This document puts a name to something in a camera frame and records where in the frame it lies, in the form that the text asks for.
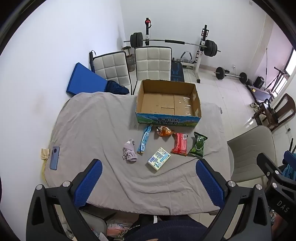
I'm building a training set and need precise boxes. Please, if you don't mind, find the black and blue stick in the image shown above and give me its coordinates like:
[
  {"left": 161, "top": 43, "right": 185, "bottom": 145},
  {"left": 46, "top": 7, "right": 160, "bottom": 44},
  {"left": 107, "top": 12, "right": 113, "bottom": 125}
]
[{"left": 89, "top": 50, "right": 96, "bottom": 72}]

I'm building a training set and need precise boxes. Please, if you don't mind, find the orange snack packet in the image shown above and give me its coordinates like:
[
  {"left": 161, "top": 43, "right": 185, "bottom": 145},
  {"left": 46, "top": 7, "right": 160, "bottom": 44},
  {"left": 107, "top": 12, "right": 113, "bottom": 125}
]
[{"left": 155, "top": 126, "right": 174, "bottom": 138}]

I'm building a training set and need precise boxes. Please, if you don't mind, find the window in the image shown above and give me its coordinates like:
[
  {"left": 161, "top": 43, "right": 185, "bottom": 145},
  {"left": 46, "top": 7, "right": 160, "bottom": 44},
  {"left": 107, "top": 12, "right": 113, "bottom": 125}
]
[{"left": 285, "top": 47, "right": 296, "bottom": 79}]

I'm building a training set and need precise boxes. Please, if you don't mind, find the person's dark clothing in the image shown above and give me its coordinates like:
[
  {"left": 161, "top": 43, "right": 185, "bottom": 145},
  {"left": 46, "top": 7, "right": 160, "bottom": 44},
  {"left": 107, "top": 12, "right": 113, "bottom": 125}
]
[{"left": 124, "top": 214, "right": 208, "bottom": 241}]

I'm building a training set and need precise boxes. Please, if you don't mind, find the tilted white quilted chair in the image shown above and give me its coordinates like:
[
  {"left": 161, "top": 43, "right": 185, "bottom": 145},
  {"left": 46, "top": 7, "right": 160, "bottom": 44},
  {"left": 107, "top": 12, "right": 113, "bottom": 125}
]
[{"left": 92, "top": 51, "right": 132, "bottom": 95}]

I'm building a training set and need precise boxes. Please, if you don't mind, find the dark wooden chair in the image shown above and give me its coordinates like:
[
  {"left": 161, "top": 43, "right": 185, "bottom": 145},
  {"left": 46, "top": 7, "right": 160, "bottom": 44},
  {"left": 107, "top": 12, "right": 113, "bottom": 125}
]
[{"left": 253, "top": 93, "right": 296, "bottom": 132}]

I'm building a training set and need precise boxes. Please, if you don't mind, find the black blue weight bench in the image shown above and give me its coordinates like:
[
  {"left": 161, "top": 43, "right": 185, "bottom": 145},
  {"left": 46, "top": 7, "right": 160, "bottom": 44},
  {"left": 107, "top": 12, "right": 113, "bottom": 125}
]
[{"left": 170, "top": 60, "right": 185, "bottom": 82}]

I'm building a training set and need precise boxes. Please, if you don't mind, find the long blue packet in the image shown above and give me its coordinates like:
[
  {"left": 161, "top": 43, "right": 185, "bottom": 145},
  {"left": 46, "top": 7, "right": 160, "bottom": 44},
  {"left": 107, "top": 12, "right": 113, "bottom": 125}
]
[{"left": 137, "top": 124, "right": 153, "bottom": 154}]

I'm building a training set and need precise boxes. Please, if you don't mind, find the short barbell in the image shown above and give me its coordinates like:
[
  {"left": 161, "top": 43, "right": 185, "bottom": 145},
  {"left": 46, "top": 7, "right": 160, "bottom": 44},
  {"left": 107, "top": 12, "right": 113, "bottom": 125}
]
[{"left": 214, "top": 67, "right": 248, "bottom": 83}]

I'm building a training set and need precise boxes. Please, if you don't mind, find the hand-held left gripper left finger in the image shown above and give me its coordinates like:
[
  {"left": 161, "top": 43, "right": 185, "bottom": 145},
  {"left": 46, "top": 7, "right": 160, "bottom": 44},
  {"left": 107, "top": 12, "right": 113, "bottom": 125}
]
[{"left": 26, "top": 159, "right": 103, "bottom": 241}]

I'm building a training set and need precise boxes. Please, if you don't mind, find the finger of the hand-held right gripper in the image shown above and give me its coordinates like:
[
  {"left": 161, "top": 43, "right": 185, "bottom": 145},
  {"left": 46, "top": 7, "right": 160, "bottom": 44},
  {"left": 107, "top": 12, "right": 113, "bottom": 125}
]
[
  {"left": 284, "top": 151, "right": 296, "bottom": 166},
  {"left": 256, "top": 152, "right": 282, "bottom": 186}
]

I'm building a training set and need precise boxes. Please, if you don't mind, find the upright white quilted chair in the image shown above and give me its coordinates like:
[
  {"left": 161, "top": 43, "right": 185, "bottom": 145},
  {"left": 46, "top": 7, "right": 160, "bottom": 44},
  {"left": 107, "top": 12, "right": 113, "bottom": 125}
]
[{"left": 134, "top": 46, "right": 173, "bottom": 81}]

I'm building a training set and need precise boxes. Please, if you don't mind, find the grey table cloth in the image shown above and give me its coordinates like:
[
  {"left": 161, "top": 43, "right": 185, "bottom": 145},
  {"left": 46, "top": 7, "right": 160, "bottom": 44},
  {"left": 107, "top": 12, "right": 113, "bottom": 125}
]
[{"left": 43, "top": 91, "right": 229, "bottom": 216}]

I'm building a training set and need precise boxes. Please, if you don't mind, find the cardboard box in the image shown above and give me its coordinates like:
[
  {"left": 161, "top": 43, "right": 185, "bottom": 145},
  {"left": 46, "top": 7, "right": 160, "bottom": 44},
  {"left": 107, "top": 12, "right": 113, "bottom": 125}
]
[{"left": 135, "top": 79, "right": 202, "bottom": 129}]

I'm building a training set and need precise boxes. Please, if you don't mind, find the blue foam mat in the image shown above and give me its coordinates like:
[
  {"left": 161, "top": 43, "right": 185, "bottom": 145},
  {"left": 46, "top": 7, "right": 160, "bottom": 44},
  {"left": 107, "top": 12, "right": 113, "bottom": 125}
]
[{"left": 66, "top": 62, "right": 108, "bottom": 95}]

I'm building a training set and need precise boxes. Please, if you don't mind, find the red snack packet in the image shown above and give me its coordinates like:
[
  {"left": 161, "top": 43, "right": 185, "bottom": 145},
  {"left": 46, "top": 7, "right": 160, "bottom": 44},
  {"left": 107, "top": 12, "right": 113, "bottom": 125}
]
[{"left": 171, "top": 133, "right": 189, "bottom": 156}]

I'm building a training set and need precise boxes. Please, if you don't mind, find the teal blue garment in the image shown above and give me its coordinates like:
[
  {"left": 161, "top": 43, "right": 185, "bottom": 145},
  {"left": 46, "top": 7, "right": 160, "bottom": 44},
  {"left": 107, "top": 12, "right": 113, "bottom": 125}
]
[{"left": 281, "top": 162, "right": 296, "bottom": 181}]

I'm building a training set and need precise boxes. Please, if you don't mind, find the purple sock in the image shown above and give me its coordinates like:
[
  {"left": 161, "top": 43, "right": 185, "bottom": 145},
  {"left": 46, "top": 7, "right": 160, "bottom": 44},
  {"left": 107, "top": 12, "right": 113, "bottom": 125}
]
[{"left": 122, "top": 138, "right": 138, "bottom": 163}]

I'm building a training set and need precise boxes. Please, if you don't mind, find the green snack packet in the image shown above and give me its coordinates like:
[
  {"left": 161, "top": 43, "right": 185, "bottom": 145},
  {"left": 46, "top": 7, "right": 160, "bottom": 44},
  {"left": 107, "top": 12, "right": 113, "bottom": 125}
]
[{"left": 188, "top": 131, "right": 208, "bottom": 159}]

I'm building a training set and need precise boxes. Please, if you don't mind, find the black treadmill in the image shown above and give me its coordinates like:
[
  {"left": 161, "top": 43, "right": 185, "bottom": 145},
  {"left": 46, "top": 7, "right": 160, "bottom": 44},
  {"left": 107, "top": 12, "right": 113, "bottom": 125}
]
[{"left": 246, "top": 85, "right": 274, "bottom": 102}]

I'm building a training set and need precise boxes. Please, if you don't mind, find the dark blue garment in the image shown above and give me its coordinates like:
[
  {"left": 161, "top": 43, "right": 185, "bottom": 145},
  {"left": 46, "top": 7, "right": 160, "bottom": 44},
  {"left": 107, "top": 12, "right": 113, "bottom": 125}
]
[{"left": 105, "top": 80, "right": 130, "bottom": 95}]

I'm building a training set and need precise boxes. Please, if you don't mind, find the long barbell with black plates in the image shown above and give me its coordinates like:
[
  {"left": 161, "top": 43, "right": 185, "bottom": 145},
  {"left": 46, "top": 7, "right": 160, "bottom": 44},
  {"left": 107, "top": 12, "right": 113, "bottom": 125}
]
[{"left": 123, "top": 32, "right": 221, "bottom": 57}]

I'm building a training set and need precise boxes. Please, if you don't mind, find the blue smartphone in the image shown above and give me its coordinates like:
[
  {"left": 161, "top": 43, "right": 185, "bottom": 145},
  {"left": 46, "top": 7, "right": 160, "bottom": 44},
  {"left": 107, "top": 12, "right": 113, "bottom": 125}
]
[{"left": 50, "top": 146, "right": 60, "bottom": 171}]

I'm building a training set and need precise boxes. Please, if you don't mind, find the white barbell rack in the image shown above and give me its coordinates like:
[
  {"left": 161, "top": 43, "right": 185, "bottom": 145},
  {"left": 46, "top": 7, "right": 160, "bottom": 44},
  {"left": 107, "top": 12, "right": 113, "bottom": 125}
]
[{"left": 143, "top": 17, "right": 208, "bottom": 84}]

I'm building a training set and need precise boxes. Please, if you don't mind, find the beige padded chair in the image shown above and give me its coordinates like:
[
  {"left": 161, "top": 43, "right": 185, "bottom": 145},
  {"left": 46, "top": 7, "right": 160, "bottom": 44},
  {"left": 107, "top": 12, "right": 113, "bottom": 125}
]
[{"left": 227, "top": 125, "right": 277, "bottom": 183}]

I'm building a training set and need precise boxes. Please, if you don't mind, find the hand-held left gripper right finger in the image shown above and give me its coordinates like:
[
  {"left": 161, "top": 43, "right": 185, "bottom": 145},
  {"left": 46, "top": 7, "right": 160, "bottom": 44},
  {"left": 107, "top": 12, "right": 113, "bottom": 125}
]
[{"left": 195, "top": 159, "right": 271, "bottom": 241}]

